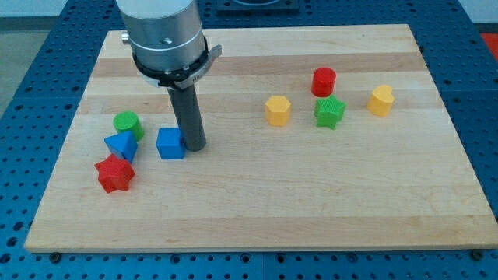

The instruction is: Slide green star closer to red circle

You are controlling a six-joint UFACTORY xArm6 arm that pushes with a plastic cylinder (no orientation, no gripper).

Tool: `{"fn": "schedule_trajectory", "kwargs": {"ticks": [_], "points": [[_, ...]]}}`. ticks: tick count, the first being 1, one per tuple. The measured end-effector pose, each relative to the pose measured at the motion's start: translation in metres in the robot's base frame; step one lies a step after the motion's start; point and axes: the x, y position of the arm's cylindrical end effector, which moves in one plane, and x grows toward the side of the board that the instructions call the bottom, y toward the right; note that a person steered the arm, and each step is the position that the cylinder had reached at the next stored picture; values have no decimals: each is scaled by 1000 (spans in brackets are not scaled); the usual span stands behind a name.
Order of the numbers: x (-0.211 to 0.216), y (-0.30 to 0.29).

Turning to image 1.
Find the black mounting ring with bracket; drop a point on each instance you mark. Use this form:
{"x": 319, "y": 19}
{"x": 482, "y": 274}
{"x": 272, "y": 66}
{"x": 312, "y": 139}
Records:
{"x": 181, "y": 78}

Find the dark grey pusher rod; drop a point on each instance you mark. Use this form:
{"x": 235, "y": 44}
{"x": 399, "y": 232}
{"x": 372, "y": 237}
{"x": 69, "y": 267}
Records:
{"x": 189, "y": 119}

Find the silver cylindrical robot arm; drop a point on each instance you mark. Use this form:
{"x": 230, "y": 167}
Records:
{"x": 169, "y": 47}

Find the red star block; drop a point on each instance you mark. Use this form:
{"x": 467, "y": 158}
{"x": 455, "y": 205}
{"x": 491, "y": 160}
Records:
{"x": 114, "y": 174}

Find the green star block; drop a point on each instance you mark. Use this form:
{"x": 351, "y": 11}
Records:
{"x": 329, "y": 111}

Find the blue cube block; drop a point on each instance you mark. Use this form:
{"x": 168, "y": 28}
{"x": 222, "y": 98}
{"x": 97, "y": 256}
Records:
{"x": 169, "y": 143}

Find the green cylinder block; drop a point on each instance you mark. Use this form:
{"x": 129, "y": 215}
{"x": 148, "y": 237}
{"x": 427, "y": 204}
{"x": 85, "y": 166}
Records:
{"x": 129, "y": 121}

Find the blue triangular prism block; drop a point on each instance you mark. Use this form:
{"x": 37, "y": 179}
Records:
{"x": 123, "y": 145}

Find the yellow hexagon block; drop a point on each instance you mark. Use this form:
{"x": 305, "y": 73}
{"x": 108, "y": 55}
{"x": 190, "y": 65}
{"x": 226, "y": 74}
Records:
{"x": 277, "y": 110}

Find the wooden board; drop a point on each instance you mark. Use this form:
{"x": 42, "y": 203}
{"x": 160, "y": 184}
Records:
{"x": 400, "y": 182}

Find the red cylinder block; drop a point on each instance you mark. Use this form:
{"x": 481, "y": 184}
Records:
{"x": 323, "y": 82}

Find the yellow heart block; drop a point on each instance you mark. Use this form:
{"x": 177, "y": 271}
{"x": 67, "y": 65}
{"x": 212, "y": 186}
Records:
{"x": 381, "y": 101}

